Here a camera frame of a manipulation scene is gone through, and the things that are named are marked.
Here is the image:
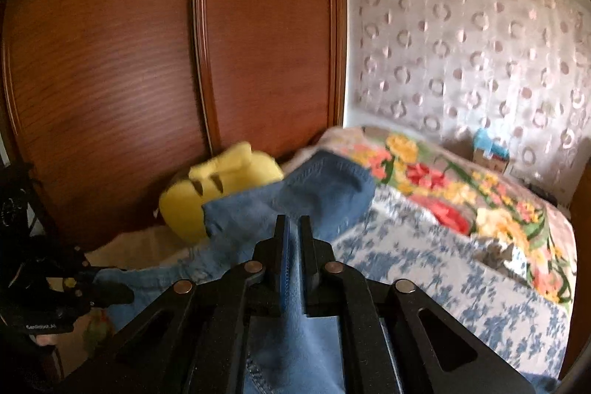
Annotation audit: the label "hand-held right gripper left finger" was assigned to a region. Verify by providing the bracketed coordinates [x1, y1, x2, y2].
[60, 215, 293, 394]

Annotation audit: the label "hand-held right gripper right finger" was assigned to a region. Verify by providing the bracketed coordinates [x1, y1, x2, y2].
[300, 216, 536, 394]

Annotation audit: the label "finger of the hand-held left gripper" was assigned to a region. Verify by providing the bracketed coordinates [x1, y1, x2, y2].
[58, 244, 93, 270]
[67, 265, 136, 308]

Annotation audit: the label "blue denim pants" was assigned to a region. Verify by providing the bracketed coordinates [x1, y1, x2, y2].
[92, 149, 559, 394]

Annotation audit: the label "yellow plush toy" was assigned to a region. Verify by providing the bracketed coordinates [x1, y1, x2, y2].
[158, 141, 284, 243]

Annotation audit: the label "blue floral bed sheet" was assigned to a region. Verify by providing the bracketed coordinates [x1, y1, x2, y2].
[323, 186, 571, 381]

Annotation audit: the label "colourful floral blanket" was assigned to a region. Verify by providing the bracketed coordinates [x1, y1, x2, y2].
[318, 126, 578, 307]

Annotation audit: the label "brown wooden wardrobe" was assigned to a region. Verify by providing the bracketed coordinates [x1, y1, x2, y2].
[0, 0, 347, 251]

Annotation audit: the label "small printed cardboard box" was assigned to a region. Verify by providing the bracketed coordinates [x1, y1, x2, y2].
[471, 145, 511, 174]

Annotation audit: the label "blue plastic bag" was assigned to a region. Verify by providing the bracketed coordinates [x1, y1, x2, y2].
[475, 127, 509, 157]

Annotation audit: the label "sheer circle-patterned curtain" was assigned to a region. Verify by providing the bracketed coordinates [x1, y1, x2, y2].
[346, 0, 587, 205]

